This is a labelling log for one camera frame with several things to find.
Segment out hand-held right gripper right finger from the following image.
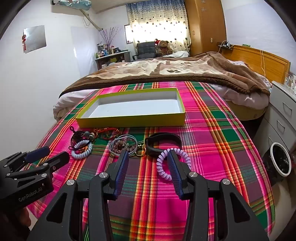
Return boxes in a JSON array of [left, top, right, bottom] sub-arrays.
[[167, 149, 270, 241]]

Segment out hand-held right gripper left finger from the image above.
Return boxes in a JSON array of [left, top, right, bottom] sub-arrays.
[[28, 150, 130, 241]]

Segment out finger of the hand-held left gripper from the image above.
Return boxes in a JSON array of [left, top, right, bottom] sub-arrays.
[[24, 146, 51, 164], [38, 152, 70, 173]]

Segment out purple spiral hair tie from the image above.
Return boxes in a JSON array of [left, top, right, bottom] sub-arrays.
[[156, 148, 191, 181]]

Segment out light blue spiral hair tie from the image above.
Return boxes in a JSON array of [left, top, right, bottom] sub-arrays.
[[70, 139, 93, 159]]

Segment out brown bead bracelet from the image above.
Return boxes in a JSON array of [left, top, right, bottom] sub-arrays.
[[116, 140, 137, 153]]

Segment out black beaded hair tie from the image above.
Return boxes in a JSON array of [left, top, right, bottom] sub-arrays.
[[69, 126, 96, 150]]

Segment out black wristband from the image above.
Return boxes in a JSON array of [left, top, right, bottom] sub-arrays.
[[144, 133, 182, 157]]

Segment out red cord necklace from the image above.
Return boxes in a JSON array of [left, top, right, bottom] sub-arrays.
[[92, 127, 122, 141]]

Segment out yellow-green cardboard box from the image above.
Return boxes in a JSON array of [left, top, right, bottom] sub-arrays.
[[75, 88, 186, 128]]

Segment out pink plaid cloth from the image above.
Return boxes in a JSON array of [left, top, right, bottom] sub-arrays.
[[23, 81, 277, 241]]

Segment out bed with white sheet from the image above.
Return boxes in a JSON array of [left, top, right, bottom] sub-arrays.
[[53, 51, 271, 122]]

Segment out brown patterned blanket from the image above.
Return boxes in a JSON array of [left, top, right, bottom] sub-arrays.
[[59, 52, 271, 99]]

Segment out black trash bin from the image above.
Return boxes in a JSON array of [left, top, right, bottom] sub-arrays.
[[262, 142, 292, 183]]

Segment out shelf with bottles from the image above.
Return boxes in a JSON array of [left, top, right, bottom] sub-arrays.
[[95, 50, 131, 70]]

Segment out white quilt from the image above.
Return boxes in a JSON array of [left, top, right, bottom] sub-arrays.
[[162, 51, 189, 58]]

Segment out grey nightstand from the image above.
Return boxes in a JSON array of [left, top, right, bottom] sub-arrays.
[[253, 81, 296, 163]]

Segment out cluster of bottles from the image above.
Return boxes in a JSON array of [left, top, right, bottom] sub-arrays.
[[96, 42, 123, 58]]

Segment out black padded chair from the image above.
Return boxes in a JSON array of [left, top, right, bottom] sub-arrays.
[[132, 42, 160, 61]]

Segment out white pillow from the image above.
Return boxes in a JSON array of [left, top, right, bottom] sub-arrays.
[[228, 59, 250, 70]]

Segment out brown teddy bear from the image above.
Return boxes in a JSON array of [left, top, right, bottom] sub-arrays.
[[154, 39, 173, 56]]

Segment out purple decorative branches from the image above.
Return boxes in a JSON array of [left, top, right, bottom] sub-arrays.
[[100, 27, 122, 47]]

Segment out power strip with chargers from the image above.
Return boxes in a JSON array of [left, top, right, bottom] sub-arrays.
[[217, 40, 234, 49]]

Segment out air conditioner pipe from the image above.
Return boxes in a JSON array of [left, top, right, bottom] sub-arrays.
[[82, 9, 103, 30]]

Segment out wooden headboard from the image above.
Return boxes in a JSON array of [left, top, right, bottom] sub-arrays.
[[222, 45, 290, 85]]

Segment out items on nightstand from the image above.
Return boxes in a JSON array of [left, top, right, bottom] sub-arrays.
[[285, 73, 296, 93]]

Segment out wooden wardrobe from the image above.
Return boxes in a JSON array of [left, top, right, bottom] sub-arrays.
[[185, 0, 227, 56]]

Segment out patterned curtain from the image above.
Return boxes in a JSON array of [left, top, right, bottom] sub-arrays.
[[126, 0, 192, 52]]

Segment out silver wall mirror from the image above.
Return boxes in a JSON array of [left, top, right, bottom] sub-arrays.
[[22, 25, 47, 54]]

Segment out yellow cable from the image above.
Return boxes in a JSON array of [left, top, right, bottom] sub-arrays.
[[260, 50, 266, 77]]

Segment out wall air conditioner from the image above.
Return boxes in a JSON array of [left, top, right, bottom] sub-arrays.
[[51, 0, 93, 11]]

